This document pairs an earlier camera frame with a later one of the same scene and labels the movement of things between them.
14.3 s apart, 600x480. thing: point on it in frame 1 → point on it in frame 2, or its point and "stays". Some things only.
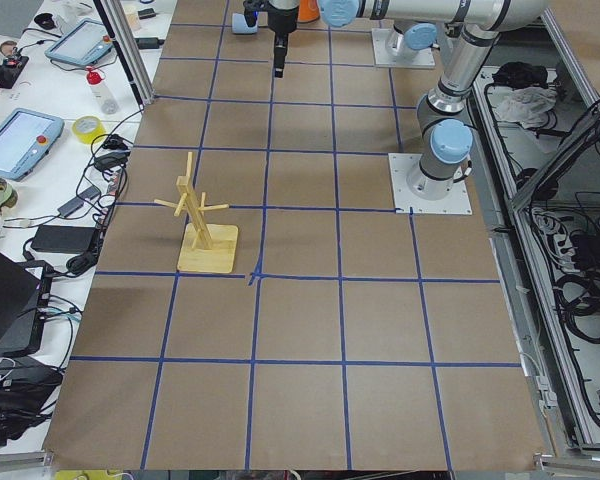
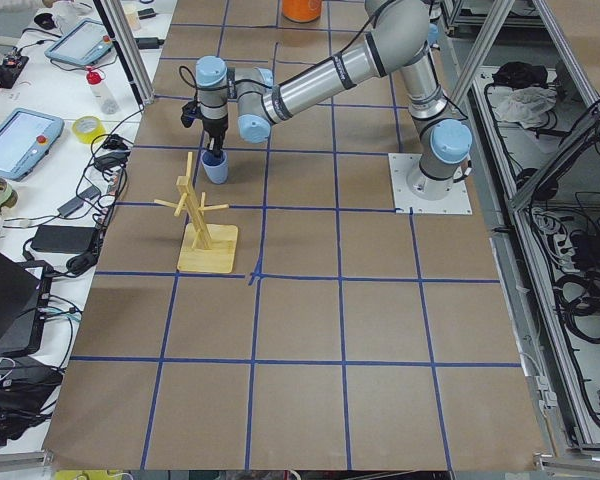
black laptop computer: (14, 301) stays
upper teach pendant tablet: (86, 43) stays
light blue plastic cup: (240, 26) → (217, 168)
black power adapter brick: (65, 239) stays
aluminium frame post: (130, 47) stays
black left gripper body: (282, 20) → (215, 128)
